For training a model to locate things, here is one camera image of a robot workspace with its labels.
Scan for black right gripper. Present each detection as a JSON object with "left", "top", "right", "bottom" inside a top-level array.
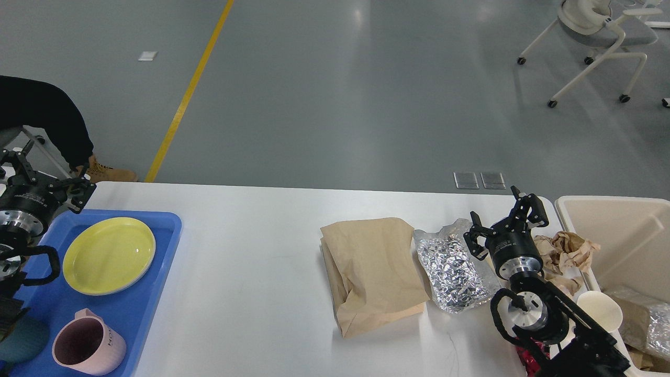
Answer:
[{"left": 463, "top": 186, "right": 550, "bottom": 279}]

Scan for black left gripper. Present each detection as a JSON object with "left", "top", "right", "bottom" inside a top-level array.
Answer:
[{"left": 1, "top": 139, "right": 97, "bottom": 234}]

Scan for silver foil pouch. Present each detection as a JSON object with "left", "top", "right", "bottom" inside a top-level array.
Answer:
[{"left": 412, "top": 218, "right": 501, "bottom": 314}]

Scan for yellow plastic plate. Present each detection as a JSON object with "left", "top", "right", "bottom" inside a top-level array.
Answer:
[{"left": 63, "top": 217, "right": 156, "bottom": 296}]

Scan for white paper cup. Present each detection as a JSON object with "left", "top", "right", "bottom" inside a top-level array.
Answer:
[{"left": 577, "top": 291, "right": 623, "bottom": 332}]

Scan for red snack wrapper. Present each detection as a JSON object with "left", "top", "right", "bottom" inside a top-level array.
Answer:
[{"left": 515, "top": 341, "right": 550, "bottom": 377}]

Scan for brown paper bag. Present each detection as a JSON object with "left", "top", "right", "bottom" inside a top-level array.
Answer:
[{"left": 321, "top": 217, "right": 429, "bottom": 339}]

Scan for pink ribbed mug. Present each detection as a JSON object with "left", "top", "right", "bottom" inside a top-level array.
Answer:
[{"left": 52, "top": 308, "right": 127, "bottom": 375}]

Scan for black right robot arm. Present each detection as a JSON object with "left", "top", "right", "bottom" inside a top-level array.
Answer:
[{"left": 464, "top": 186, "right": 631, "bottom": 376}]

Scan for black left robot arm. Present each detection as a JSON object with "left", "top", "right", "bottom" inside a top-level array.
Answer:
[{"left": 1, "top": 149, "right": 97, "bottom": 339}]

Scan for tan work boot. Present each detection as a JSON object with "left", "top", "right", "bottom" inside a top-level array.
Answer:
[{"left": 85, "top": 155, "right": 138, "bottom": 184}]

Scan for right metal floor plate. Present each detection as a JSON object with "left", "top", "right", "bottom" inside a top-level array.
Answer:
[{"left": 479, "top": 172, "right": 507, "bottom": 190}]

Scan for metal floor plate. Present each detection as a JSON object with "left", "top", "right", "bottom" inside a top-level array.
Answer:
[
  {"left": 479, "top": 172, "right": 507, "bottom": 190},
  {"left": 454, "top": 172, "right": 479, "bottom": 190}
]

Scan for crumpled brown paper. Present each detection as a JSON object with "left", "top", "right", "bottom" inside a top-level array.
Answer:
[{"left": 533, "top": 231, "right": 601, "bottom": 297}]

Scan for left metal floor plate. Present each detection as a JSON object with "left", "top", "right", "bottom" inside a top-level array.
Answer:
[{"left": 454, "top": 172, "right": 479, "bottom": 190}]

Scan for person in black clothes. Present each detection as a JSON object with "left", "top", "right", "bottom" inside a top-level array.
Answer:
[{"left": 1, "top": 75, "right": 94, "bottom": 168}]

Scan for pink round plate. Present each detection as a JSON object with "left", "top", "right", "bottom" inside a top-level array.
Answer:
[{"left": 69, "top": 246, "right": 155, "bottom": 296}]

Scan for beige plastic bin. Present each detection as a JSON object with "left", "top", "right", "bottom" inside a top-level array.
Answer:
[{"left": 555, "top": 196, "right": 669, "bottom": 376}]

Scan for white paper scrap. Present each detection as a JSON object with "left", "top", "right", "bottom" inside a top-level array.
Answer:
[{"left": 137, "top": 51, "right": 158, "bottom": 62}]

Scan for blue plastic tray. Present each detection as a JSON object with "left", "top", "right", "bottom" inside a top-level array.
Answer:
[{"left": 8, "top": 209, "right": 182, "bottom": 376}]

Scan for wrapped package in bin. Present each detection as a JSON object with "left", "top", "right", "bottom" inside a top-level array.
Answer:
[{"left": 605, "top": 286, "right": 669, "bottom": 362}]

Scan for teal blue cup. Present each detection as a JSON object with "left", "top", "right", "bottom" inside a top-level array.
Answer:
[{"left": 1, "top": 316, "right": 49, "bottom": 363}]

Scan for white office chair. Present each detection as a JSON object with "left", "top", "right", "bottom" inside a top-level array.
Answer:
[{"left": 517, "top": 1, "right": 668, "bottom": 109}]

